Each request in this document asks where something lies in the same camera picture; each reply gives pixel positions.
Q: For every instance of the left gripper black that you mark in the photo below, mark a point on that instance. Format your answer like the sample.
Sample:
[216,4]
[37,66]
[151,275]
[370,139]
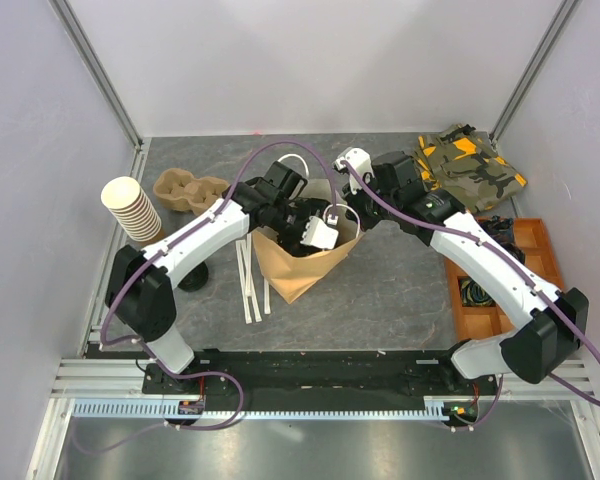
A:
[306,209]

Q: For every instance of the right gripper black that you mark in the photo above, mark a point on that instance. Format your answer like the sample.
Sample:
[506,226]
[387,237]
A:
[354,203]

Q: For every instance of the brown paper bag with handles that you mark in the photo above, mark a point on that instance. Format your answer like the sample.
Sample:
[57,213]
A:
[292,275]

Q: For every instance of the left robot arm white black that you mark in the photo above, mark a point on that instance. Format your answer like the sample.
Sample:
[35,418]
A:
[142,281]

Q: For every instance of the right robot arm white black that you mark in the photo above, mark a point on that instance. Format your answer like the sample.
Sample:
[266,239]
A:
[548,323]

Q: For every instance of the white wrapped straw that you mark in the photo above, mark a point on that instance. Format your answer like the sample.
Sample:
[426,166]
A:
[250,288]
[267,297]
[239,244]

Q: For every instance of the camouflage folded cloth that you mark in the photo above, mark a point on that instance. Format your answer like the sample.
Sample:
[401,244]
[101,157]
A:
[458,161]

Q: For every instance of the stack of black lids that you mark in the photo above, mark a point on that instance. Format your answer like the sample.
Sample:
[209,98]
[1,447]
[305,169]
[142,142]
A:
[195,279]

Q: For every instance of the brown pulp cup carrier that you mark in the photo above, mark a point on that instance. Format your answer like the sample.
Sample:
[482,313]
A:
[179,190]

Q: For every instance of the black rolled item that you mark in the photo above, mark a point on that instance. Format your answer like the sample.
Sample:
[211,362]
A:
[501,229]

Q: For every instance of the blue yellow rolled item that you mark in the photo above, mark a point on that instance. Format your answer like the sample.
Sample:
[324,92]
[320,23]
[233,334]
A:
[473,295]

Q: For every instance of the stack of paper cups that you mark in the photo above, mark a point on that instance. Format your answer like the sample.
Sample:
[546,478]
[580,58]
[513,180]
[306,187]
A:
[131,207]

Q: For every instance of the orange wooden compartment tray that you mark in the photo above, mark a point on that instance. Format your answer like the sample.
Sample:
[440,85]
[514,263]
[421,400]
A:
[532,247]

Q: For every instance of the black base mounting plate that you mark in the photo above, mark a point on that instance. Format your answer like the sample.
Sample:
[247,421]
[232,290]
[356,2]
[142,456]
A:
[320,380]

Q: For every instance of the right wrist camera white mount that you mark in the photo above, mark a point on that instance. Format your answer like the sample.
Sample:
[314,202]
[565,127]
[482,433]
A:
[356,158]

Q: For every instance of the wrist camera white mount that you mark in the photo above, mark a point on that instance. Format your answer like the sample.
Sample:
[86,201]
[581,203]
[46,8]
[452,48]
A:
[356,158]
[320,230]

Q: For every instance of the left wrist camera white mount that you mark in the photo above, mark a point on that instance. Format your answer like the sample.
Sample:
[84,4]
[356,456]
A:
[320,230]

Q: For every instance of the grey slotted cable duct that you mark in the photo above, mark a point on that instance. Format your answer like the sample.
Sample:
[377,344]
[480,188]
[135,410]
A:
[182,410]

